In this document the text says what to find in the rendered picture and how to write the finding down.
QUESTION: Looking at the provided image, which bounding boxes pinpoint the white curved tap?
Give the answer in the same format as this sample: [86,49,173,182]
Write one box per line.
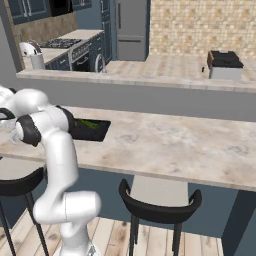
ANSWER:
[94,53,108,74]

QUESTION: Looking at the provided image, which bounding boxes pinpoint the blue cupboards run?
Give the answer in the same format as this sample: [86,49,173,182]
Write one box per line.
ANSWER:
[44,31,114,73]
[6,0,93,26]

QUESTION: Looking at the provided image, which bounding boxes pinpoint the black microwave oven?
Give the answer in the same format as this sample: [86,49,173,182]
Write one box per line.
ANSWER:
[48,0,74,18]

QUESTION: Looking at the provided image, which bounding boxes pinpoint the green asparagus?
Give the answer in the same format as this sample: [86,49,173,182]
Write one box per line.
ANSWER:
[74,119,101,131]

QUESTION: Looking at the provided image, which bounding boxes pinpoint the black and white toaster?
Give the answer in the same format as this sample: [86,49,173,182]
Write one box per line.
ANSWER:
[201,49,245,81]

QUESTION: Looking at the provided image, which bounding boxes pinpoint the white round kettle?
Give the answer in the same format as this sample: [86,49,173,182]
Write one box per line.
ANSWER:
[18,40,43,58]

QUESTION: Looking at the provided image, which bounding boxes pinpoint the black hob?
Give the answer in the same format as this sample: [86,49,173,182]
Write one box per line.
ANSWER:
[39,37,83,50]

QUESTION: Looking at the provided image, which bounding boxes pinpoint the grey fridge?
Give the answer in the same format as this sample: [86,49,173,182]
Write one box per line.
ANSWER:
[114,0,151,62]

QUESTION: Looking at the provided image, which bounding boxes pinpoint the black bar stool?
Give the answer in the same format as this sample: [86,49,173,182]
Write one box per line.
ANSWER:
[0,165,51,256]
[118,178,203,256]

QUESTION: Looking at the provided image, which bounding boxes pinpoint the white pot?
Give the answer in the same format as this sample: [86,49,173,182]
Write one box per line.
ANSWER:
[29,52,46,71]

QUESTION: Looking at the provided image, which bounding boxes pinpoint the blue lower cupboards run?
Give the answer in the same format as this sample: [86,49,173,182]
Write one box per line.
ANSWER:
[44,31,114,73]

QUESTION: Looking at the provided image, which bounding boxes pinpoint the dark oven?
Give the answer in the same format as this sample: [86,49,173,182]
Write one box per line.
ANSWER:
[68,41,93,73]

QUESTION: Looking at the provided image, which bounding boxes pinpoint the blue tall cupboard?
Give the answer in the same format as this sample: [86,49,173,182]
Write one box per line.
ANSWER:
[99,0,118,65]

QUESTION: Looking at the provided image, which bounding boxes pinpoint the blue upper cupboards run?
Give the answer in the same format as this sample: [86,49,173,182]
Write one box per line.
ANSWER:
[6,0,93,26]

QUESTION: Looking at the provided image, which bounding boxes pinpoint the black tray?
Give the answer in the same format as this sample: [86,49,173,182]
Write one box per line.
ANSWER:
[68,117,112,143]

